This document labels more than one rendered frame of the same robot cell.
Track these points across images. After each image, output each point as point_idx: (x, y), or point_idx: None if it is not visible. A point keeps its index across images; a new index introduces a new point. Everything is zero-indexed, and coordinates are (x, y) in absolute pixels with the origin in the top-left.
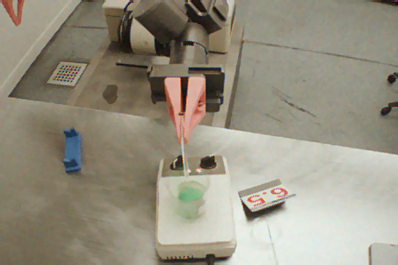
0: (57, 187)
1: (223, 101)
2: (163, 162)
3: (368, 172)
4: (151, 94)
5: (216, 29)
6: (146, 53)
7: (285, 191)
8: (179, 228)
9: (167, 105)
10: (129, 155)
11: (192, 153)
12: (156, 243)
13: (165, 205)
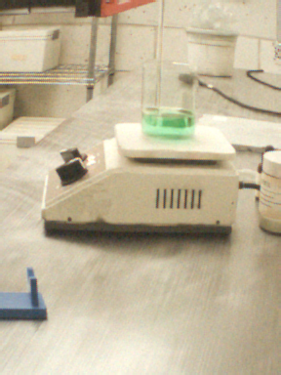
0: (88, 328)
1: None
2: (58, 194)
3: (84, 134)
4: (86, 2)
5: None
6: None
7: None
8: (208, 144)
9: (105, 2)
10: (11, 256)
11: (21, 211)
12: (227, 175)
13: (173, 146)
